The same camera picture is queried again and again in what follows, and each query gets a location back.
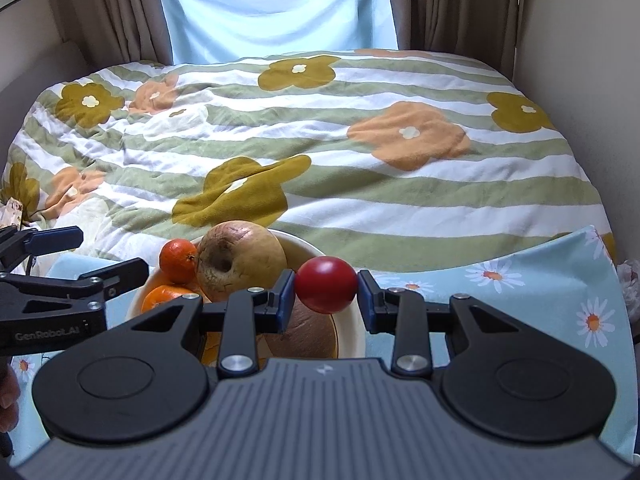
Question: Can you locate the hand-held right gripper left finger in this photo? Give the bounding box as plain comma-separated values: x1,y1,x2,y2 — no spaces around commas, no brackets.
107,269,297,379

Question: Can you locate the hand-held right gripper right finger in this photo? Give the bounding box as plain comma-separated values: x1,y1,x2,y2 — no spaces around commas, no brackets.
357,270,523,377

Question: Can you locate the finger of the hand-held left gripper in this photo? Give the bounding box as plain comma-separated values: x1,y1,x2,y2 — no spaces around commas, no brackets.
0,226,84,275
0,257,150,312

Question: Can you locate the cream ceramic bowl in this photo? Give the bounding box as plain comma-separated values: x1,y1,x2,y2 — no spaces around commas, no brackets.
125,229,368,361

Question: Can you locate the brown kiwi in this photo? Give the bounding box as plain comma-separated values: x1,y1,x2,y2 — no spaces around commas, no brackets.
257,302,337,360

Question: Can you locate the large orange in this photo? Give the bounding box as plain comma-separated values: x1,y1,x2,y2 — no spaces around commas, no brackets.
141,284,206,315

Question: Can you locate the small red tomato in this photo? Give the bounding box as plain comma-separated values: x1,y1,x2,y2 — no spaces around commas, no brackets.
294,256,359,314

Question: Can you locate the small tangerine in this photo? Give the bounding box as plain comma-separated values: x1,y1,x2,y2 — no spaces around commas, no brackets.
159,239,200,284

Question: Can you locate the yellow-brown apple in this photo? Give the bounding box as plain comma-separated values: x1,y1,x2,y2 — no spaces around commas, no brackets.
196,221,289,304

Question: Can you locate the person's left hand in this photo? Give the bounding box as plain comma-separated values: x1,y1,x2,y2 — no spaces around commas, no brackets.
0,367,22,432

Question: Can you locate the crumpled plastic wrapper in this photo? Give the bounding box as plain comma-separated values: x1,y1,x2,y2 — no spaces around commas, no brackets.
0,199,25,227

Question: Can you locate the striped floral quilt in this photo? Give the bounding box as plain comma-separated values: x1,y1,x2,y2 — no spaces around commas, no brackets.
0,49,619,283

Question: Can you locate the light blue daisy tablecloth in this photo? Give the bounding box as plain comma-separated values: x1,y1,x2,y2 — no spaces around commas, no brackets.
15,225,640,443

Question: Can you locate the brown curtain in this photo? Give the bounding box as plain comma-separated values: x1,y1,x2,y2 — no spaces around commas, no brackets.
40,0,173,67
387,0,531,82

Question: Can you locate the crumpled white plastic bag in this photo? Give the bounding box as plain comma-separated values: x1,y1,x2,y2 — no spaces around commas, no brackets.
617,259,640,322

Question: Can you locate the light blue sheer curtain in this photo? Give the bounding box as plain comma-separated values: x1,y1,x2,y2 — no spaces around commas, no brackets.
152,0,406,67

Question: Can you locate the grey bed frame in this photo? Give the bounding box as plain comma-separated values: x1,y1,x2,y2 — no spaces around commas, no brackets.
0,42,96,97

